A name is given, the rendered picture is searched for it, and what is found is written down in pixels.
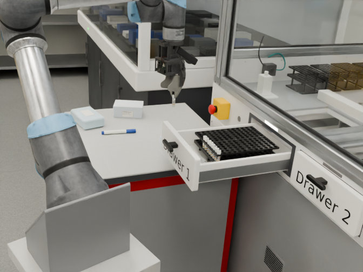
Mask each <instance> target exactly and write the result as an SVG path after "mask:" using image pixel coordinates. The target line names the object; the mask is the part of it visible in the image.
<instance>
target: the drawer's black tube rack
mask: <svg viewBox="0 0 363 272"><path fill-rule="evenodd" d="M200 132H201V133H202V134H203V135H206V136H207V137H208V138H209V140H211V141H212V142H213V143H214V144H215V145H216V146H217V147H218V148H219V149H220V150H221V154H222V155H223V156H221V157H220V161H223V160H231V159H239V158H248V157H256V156H260V155H269V154H276V153H274V152H273V149H279V146H277V145H276V144H275V143H273V142H272V141H271V140H270V139H268V138H267V137H266V136H264V135H263V134H262V133H260V132H259V131H258V130H257V129H255V128H254V127H253V126H248V127H237V128H227V129H220V130H210V131H200ZM194 143H195V144H196V145H197V146H198V147H199V150H200V151H202V152H203V153H204V154H205V155H206V156H207V157H208V160H211V161H212V162H215V160H214V159H213V158H212V157H211V155H210V154H209V153H208V152H207V150H205V149H204V148H203V142H202V141H201V140H200V139H196V140H194Z"/></svg>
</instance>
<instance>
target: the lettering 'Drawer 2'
mask: <svg viewBox="0 0 363 272"><path fill-rule="evenodd" d="M299 173H300V174H301V175H302V173H301V172H300V171H298V174H297V179H296V181H297V182H298V183H300V184H302V182H303V179H304V177H303V175H302V181H301V182H299V181H298V175H299ZM306 182H308V181H306V179H305V184H304V188H305V185H306ZM308 183H309V182H308ZM310 185H311V186H312V187H313V188H311V187H309V188H308V191H309V192H310V189H312V190H313V191H312V192H310V193H312V195H313V192H314V186H313V185H312V184H310ZM319 195H320V202H322V200H323V198H324V196H325V195H323V196H322V198H321V191H320V192H319V194H318V189H317V193H316V198H317V199H318V197H319ZM327 200H330V199H329V198H326V200H325V205H326V207H327V208H328V209H330V208H329V207H328V206H327V204H326V203H328V204H329V205H332V202H331V200H330V203H329V202H327ZM335 206H337V207H338V205H335V204H334V206H333V210H332V212H334V208H335ZM345 211H347V212H348V213H349V216H348V217H345V218H342V220H343V221H344V222H345V223H346V224H348V223H347V222H346V221H345V219H348V218H350V216H351V215H350V212H349V211H348V210H346V209H345Z"/></svg>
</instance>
